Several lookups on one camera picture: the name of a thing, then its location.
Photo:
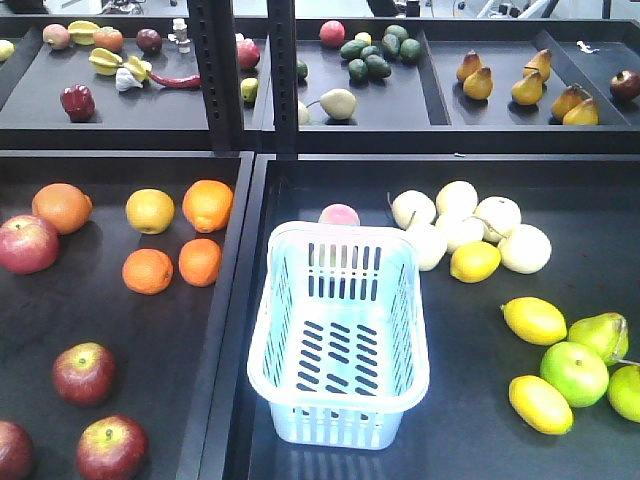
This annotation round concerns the green apple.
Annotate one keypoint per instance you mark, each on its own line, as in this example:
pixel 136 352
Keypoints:
pixel 576 371

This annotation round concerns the green pear with stem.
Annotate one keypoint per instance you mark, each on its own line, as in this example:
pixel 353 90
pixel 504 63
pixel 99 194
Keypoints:
pixel 607 334

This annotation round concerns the white garlic bulb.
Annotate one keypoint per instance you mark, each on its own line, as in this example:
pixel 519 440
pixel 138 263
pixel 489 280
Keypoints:
pixel 125 80

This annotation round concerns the yellow orange fruit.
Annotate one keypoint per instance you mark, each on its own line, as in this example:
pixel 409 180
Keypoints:
pixel 150 211

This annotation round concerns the light blue plastic basket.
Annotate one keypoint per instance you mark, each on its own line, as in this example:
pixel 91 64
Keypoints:
pixel 339 349

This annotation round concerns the orange with navel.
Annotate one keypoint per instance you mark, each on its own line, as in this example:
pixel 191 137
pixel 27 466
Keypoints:
pixel 207 205

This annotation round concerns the pink peach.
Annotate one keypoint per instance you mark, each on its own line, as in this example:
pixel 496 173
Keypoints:
pixel 339 214

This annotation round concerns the small orange far right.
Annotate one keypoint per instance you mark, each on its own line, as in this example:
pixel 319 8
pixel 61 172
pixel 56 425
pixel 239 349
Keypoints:
pixel 199 262

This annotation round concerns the small orange right pair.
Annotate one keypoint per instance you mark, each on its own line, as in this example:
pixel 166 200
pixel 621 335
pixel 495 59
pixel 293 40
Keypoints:
pixel 147 271

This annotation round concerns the red apple front left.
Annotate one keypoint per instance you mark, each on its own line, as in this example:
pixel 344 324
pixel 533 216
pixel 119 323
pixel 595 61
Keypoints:
pixel 17 451

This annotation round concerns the yellow lemon middle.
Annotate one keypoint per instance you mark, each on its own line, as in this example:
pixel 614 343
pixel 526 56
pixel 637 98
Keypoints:
pixel 535 320

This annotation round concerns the red chili pepper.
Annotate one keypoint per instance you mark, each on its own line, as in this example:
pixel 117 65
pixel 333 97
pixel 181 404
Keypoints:
pixel 189 82

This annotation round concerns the black wooden produce stand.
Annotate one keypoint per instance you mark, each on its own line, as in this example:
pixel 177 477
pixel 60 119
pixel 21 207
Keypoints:
pixel 518 108

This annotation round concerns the red apple middle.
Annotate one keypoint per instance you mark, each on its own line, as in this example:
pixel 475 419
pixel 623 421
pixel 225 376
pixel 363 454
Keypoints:
pixel 84 375

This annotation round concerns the red apple front right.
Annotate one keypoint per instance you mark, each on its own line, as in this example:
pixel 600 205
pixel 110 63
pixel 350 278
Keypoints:
pixel 114 447

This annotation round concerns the yellow lemon front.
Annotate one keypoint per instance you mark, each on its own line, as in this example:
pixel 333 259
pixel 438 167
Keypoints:
pixel 540 405

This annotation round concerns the red bell pepper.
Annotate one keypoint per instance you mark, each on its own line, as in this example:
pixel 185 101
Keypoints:
pixel 78 102

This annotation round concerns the pink red apple right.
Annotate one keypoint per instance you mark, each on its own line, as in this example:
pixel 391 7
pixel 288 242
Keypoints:
pixel 29 244

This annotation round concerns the yellow lemon by pears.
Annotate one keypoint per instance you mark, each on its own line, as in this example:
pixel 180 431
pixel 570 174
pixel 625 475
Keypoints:
pixel 474 262

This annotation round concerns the orange centre back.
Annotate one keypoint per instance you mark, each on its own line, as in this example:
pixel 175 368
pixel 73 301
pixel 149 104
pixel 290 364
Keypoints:
pixel 64 205

